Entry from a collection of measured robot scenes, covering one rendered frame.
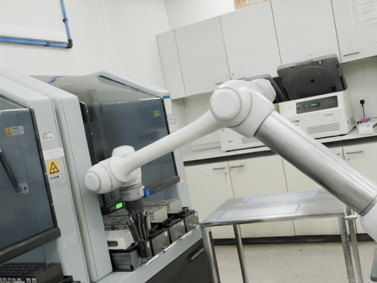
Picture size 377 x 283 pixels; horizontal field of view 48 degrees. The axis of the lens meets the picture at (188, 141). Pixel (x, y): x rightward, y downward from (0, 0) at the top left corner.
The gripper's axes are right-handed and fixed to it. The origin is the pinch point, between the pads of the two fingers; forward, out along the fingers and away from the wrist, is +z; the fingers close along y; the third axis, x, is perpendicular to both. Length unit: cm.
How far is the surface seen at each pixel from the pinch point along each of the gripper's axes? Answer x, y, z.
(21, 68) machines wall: -120, -71, -103
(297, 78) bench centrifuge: 15, -260, -64
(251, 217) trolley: 36.3, -28.4, -1.5
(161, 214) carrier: -9.0, -31.0, -5.8
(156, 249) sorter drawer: -1.5, -10.9, 4.1
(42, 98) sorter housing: -10, 26, -64
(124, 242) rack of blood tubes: -5.1, 4.7, -4.5
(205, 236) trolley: 15.1, -24.8, 4.3
